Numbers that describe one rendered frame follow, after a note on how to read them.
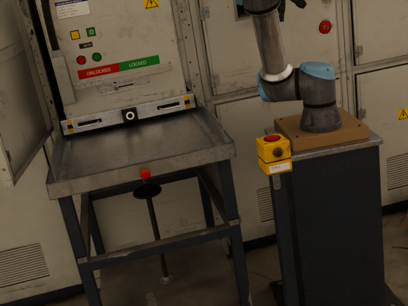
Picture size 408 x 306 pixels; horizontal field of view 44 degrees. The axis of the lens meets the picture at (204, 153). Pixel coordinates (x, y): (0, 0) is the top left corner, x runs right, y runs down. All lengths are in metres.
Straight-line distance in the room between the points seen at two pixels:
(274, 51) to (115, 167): 0.64
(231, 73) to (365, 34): 0.66
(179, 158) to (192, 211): 0.87
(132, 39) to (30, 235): 1.04
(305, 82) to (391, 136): 1.03
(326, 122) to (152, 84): 0.71
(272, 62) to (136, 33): 0.57
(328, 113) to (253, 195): 0.84
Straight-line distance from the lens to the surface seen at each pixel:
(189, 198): 2.47
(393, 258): 2.56
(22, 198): 2.42
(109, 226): 2.49
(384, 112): 2.68
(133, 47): 2.03
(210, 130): 1.83
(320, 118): 1.82
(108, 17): 2.02
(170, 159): 1.66
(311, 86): 1.80
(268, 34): 1.67
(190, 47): 2.28
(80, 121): 2.07
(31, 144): 2.09
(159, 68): 2.01
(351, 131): 1.84
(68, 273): 2.58
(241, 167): 2.46
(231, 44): 2.30
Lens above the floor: 1.41
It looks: 20 degrees down
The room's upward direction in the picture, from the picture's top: 10 degrees counter-clockwise
